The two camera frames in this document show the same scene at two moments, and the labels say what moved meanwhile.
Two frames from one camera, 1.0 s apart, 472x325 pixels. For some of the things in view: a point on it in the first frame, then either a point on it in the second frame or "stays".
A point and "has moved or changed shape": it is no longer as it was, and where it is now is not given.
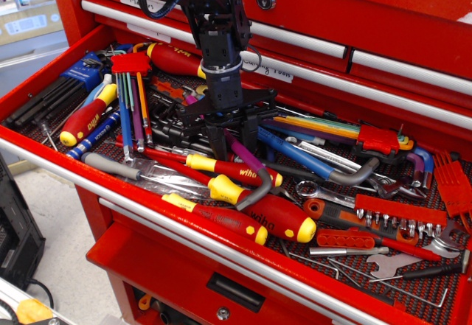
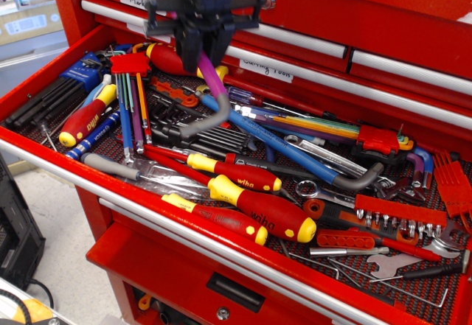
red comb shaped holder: [454, 186] stays
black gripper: [226, 102] → [206, 0]
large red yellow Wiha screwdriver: [267, 212] stays
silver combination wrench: [310, 189] stays
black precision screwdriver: [448, 269] stays
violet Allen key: [256, 163] has moved or changed shape
